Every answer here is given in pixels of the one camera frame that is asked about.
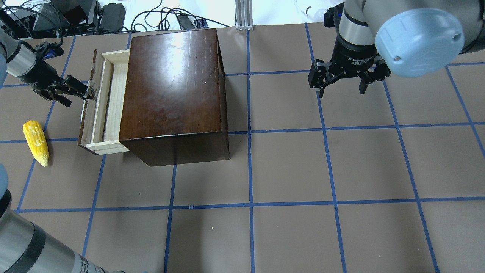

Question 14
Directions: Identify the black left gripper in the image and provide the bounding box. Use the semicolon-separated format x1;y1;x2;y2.
17;59;95;107

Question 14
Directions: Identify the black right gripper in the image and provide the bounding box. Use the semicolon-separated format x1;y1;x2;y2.
308;42;391;99

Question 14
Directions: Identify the light wood drawer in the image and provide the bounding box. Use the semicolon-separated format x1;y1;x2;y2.
78;49;130;155

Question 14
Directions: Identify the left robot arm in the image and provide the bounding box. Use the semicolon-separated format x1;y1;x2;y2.
0;30;107;273

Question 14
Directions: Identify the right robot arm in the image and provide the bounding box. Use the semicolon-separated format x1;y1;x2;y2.
308;0;484;98

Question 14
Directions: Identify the yellow corn cob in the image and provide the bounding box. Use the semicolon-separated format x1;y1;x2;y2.
22;120;50;166

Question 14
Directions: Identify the white light bulb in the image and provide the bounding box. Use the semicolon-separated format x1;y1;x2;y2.
293;0;333;22

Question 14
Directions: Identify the dark brown wooden cabinet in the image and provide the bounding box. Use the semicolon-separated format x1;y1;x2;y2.
119;29;230;166

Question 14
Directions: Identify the black power adapter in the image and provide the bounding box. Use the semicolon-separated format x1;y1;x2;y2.
175;13;196;30

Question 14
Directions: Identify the black cables bundle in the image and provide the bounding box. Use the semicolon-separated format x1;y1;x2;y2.
123;0;232;33

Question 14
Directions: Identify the aluminium frame post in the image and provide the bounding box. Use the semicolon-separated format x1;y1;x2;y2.
235;0;254;31

